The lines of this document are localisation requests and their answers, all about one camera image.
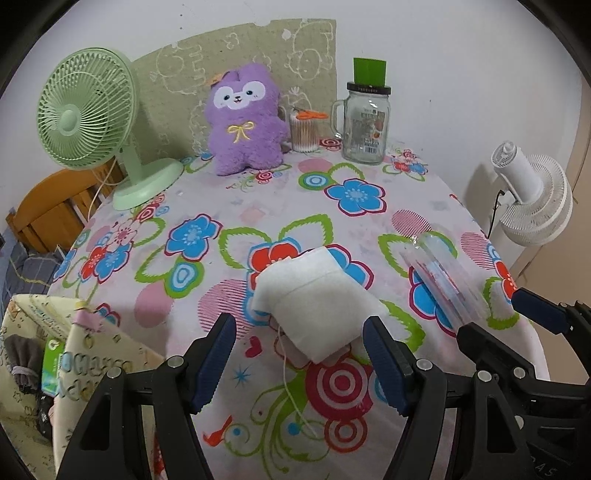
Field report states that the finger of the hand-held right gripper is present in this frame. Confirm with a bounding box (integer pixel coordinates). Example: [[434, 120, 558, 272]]
[[511, 287, 591, 352], [456, 322, 539, 393]]

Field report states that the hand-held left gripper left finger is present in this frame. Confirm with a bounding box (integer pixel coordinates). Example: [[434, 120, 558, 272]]
[[55, 313, 237, 480]]

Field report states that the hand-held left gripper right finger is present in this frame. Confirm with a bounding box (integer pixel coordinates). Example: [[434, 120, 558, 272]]
[[362, 316, 532, 480]]

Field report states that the clear plastic packet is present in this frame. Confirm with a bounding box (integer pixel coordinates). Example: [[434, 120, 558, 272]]
[[402, 231, 490, 330]]

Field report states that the white cloth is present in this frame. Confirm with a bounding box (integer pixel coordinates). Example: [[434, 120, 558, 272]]
[[250, 246, 393, 365]]

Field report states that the printed yellow storage box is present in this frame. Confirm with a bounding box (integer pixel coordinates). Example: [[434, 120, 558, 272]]
[[0, 293, 164, 480]]

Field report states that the pink packet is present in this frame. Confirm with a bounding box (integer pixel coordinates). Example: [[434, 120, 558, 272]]
[[75, 310, 101, 332]]

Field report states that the colourful carton pack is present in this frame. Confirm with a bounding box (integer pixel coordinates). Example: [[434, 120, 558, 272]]
[[41, 336, 65, 398]]

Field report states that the grey cloth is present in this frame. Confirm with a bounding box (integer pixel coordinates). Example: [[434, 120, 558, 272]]
[[2, 335, 47, 398]]

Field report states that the white standing fan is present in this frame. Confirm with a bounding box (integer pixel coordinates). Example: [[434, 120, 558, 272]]
[[489, 141, 573, 247]]

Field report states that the floral tablecloth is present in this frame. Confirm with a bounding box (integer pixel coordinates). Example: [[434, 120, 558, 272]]
[[46, 138, 550, 480]]

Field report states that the blue plaid bedding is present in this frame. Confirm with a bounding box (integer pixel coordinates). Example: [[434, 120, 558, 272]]
[[0, 222, 65, 296]]

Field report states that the purple plush toy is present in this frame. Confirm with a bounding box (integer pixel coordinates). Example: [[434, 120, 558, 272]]
[[206, 63, 289, 177]]

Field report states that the glass mug jar black lid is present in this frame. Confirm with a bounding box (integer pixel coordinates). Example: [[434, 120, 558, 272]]
[[330, 82, 393, 164]]

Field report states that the cotton swab jar orange lid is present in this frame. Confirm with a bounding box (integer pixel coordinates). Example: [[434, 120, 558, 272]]
[[288, 108, 329, 153]]

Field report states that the green desk fan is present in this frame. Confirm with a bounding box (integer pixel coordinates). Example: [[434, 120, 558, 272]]
[[37, 47, 185, 212]]

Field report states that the green plastic cup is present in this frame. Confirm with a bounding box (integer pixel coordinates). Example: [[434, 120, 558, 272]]
[[353, 57, 389, 86]]

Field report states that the green printed board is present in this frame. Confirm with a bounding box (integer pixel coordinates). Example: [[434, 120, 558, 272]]
[[131, 18, 338, 160]]

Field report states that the black fan cable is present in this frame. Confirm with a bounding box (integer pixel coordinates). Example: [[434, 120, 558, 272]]
[[487, 188, 506, 241]]

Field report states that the white fan cable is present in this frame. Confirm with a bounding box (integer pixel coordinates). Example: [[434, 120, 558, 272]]
[[88, 157, 118, 222]]

